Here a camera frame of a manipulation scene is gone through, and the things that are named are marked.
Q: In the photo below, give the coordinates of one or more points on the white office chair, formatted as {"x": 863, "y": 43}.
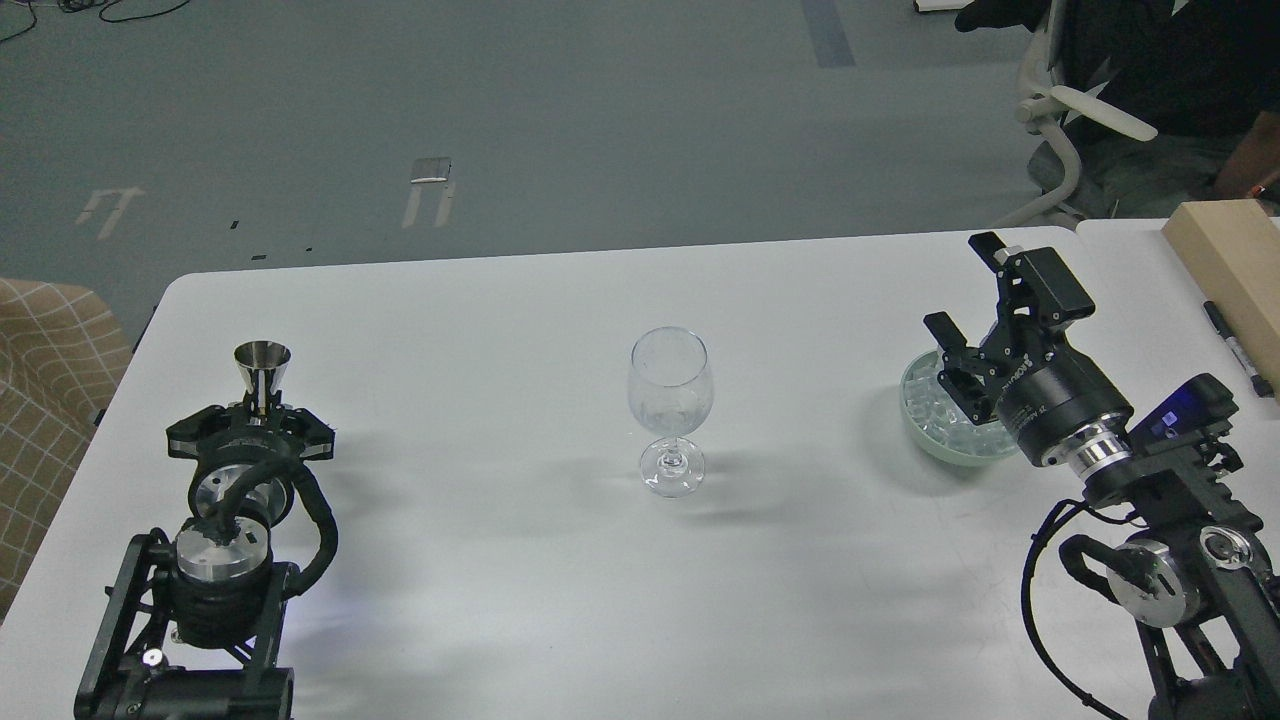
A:
{"x": 1047, "y": 100}

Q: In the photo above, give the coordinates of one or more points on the green bowl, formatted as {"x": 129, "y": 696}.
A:
{"x": 938, "y": 451}

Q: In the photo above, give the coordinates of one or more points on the black marker pen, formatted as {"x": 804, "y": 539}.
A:
{"x": 1259, "y": 384}

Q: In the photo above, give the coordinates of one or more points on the tan checkered chair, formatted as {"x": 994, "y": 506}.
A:
{"x": 63, "y": 354}

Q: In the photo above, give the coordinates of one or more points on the steel double jigger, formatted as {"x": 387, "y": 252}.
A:
{"x": 262, "y": 364}

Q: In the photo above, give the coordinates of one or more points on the light wooden box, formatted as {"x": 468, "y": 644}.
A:
{"x": 1231, "y": 249}

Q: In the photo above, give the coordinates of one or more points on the clear wine glass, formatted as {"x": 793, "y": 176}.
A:
{"x": 670, "y": 393}

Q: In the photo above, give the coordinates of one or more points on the person in dark clothes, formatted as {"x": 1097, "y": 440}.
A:
{"x": 1205, "y": 74}

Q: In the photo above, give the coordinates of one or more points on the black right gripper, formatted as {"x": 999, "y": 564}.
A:
{"x": 1045, "y": 390}

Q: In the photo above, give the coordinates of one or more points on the clear ice cubes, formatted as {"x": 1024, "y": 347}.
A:
{"x": 932, "y": 410}

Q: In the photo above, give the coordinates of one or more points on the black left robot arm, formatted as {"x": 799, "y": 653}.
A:
{"x": 194, "y": 621}

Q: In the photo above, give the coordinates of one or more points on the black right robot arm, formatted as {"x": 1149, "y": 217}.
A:
{"x": 1196, "y": 578}

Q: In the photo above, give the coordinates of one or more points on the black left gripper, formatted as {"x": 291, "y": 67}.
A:
{"x": 225, "y": 448}

